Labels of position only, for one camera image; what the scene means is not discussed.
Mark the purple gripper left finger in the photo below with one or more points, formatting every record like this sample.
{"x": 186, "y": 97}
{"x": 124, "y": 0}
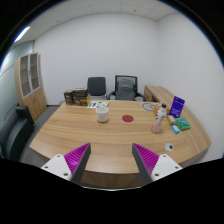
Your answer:
{"x": 71, "y": 166}

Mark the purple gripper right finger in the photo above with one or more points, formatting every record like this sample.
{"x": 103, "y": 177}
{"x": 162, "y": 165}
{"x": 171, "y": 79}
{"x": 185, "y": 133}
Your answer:
{"x": 152, "y": 166}

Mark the small blue packet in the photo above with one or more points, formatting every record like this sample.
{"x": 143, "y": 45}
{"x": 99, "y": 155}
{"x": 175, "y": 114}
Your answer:
{"x": 175, "y": 129}

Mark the red round coaster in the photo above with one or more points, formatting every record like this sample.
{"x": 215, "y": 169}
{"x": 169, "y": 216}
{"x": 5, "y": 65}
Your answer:
{"x": 127, "y": 118}

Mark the orange snack packet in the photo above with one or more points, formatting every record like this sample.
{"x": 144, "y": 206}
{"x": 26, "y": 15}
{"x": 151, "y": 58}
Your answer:
{"x": 171, "y": 120}

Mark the green box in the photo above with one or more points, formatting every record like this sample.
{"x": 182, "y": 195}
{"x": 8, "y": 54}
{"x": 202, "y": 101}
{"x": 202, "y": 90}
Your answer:
{"x": 182, "y": 124}

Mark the round patterned plate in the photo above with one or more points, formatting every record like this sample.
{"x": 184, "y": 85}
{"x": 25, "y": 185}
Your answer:
{"x": 149, "y": 106}

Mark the white ceramic cup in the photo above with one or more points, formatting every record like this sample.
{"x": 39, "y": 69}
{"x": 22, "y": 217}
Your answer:
{"x": 102, "y": 114}

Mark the white green leaflet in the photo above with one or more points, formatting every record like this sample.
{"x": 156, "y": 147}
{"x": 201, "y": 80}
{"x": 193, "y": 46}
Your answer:
{"x": 97, "y": 104}

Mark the dark brown box right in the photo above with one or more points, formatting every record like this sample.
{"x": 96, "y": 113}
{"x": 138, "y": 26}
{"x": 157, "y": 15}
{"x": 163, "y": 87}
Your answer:
{"x": 81, "y": 96}

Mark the dark brown box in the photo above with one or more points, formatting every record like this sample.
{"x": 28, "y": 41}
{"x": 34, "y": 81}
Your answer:
{"x": 81, "y": 96}
{"x": 68, "y": 95}

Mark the blue standing card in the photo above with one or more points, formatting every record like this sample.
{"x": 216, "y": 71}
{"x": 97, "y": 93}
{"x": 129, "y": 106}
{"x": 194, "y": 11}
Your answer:
{"x": 176, "y": 107}

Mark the dark brown box left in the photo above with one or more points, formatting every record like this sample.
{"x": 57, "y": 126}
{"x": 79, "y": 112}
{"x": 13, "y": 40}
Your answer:
{"x": 68, "y": 95}

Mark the black leather sofa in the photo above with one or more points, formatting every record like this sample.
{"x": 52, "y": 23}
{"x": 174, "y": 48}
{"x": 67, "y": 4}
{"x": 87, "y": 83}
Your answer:
{"x": 15, "y": 133}

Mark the wooden side cabinet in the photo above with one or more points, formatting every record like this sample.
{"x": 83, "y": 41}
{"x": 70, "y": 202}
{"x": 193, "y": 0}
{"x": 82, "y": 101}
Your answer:
{"x": 158, "y": 94}

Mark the grey mesh office chair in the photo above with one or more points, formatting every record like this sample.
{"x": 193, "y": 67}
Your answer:
{"x": 126, "y": 88}

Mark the black office chair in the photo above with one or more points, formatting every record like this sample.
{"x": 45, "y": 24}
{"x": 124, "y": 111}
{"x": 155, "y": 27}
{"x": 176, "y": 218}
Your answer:
{"x": 97, "y": 86}

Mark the wooden glass-door bookcase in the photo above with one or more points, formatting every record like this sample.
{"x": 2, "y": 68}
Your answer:
{"x": 28, "y": 84}

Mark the ceiling light strip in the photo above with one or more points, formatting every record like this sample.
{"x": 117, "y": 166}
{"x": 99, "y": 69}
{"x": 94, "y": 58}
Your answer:
{"x": 22, "y": 33}

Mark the white round cable grommet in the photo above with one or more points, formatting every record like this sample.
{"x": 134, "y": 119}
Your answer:
{"x": 169, "y": 147}

